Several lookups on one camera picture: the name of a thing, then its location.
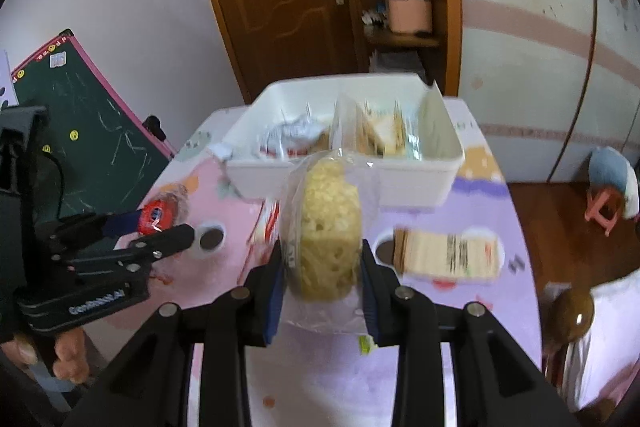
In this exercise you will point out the green chalkboard pink frame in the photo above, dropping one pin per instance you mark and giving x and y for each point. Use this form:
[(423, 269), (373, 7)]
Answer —
[(102, 157)]

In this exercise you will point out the silver jujube snack bag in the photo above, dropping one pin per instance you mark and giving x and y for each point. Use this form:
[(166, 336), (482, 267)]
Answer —
[(292, 138)]

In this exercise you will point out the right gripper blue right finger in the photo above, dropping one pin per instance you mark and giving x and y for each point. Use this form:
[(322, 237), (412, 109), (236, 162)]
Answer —
[(373, 292)]

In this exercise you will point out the black clamp knob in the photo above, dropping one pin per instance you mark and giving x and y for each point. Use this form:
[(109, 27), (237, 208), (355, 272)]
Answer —
[(152, 125)]

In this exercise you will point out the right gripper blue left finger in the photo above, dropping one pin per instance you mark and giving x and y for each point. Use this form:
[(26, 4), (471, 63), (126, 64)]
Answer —
[(270, 295)]

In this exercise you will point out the white pillow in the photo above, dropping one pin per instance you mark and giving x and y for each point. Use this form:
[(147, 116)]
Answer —
[(602, 364)]

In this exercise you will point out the clear bag of biscuits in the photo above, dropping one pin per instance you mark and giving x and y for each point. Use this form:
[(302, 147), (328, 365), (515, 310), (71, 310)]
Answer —
[(348, 128)]

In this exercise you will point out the beige soda cracker pack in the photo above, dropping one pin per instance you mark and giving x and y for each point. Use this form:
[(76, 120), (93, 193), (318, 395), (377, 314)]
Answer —
[(467, 257)]

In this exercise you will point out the person's left hand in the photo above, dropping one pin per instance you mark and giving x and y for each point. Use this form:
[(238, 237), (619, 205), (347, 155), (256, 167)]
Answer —
[(71, 362)]

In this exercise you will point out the white plastic storage bin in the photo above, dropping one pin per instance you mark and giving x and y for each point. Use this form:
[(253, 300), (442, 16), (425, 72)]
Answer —
[(405, 183)]

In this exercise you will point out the red white cookies pack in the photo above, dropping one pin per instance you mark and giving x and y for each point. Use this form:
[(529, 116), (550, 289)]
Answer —
[(266, 226)]

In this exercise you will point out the pink storage basket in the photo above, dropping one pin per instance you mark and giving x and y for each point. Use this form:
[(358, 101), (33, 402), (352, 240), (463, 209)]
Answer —
[(409, 17)]

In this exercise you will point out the yellow rice crisp bag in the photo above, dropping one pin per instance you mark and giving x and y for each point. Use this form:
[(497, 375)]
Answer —
[(329, 203)]

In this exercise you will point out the folded pink cloth stack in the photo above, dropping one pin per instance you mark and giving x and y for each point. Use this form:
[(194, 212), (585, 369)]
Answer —
[(396, 62)]

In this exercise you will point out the wooden bed post knob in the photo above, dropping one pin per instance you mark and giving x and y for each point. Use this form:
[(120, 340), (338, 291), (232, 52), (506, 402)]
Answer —
[(567, 319)]

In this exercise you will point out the red jujube walnut candy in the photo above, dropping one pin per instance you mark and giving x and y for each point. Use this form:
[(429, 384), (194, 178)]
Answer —
[(158, 215)]

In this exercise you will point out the pink plastic stool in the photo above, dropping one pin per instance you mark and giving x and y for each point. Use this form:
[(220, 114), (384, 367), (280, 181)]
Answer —
[(605, 206)]

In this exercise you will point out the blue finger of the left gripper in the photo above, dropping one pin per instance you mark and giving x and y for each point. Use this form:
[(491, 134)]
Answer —
[(121, 224), (164, 244)]

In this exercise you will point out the pink cartoon tablecloth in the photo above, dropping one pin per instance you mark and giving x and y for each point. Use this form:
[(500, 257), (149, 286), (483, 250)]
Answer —
[(322, 368)]

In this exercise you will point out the pastel sliding wardrobe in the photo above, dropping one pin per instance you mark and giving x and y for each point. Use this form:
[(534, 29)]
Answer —
[(551, 80)]

